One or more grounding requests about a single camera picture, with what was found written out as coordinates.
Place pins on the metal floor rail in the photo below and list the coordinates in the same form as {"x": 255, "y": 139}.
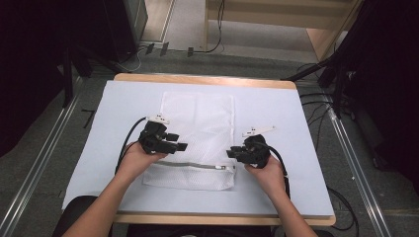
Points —
{"x": 357, "y": 168}
{"x": 39, "y": 154}

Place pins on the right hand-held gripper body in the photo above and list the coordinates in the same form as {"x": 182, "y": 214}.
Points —
{"x": 258, "y": 151}

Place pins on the small black floor plug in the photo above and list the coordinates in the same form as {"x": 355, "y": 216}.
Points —
{"x": 149, "y": 48}

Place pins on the black metal stand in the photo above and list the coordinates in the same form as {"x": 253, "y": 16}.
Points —
{"x": 67, "y": 79}
{"x": 336, "y": 79}

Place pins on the wooden table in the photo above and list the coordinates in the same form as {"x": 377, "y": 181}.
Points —
{"x": 204, "y": 80}

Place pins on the light wooden desk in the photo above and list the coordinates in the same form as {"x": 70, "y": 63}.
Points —
{"x": 280, "y": 15}

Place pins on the dark cabinet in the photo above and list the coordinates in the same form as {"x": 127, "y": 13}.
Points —
{"x": 125, "y": 26}

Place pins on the white table cover sheet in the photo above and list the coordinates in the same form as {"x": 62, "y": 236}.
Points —
{"x": 99, "y": 108}

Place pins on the person's dark clothing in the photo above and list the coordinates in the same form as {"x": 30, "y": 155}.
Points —
{"x": 75, "y": 214}

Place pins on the white mesh laundry bag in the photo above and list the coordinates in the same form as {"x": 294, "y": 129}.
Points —
{"x": 201, "y": 118}

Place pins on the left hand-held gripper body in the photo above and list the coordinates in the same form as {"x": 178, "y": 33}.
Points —
{"x": 153, "y": 138}

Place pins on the person's right hand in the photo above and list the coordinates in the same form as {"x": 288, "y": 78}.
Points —
{"x": 270, "y": 177}

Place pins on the person's left hand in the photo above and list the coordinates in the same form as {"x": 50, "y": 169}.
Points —
{"x": 135, "y": 163}

